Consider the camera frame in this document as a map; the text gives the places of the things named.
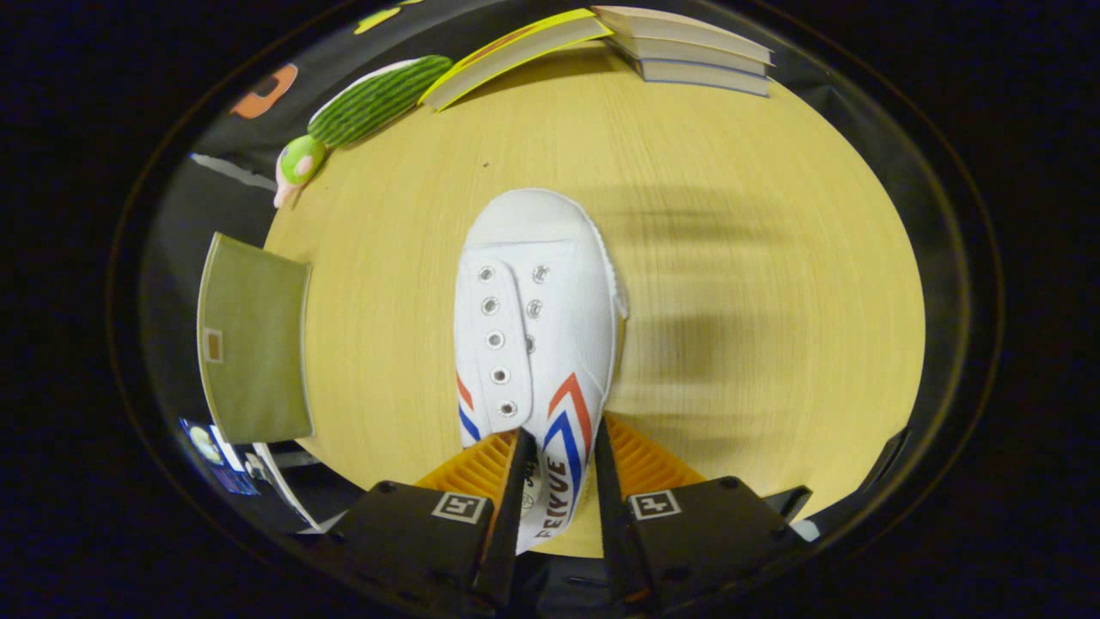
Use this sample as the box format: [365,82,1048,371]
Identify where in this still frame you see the blue printed carton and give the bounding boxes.
[179,419,260,497]

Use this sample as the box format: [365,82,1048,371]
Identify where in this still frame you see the pink and green plush toy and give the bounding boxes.
[273,135,327,209]

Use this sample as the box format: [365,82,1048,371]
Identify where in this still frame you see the green fabric storage box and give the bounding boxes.
[197,232,314,445]

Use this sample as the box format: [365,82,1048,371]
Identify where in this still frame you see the beige paperback book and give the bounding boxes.
[617,37,771,78]
[640,58,771,98]
[593,6,774,66]

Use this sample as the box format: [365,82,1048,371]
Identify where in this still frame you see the watermelon slice plush toy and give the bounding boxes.
[308,56,454,149]

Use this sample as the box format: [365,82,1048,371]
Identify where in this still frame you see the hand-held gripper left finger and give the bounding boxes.
[329,429,539,615]

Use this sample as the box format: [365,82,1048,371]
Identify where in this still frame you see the white canvas shoe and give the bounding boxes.
[453,188,628,555]

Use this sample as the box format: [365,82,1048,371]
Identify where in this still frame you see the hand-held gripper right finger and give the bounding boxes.
[592,416,806,613]

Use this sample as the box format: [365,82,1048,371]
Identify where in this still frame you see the yellow book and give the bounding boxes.
[419,9,614,113]

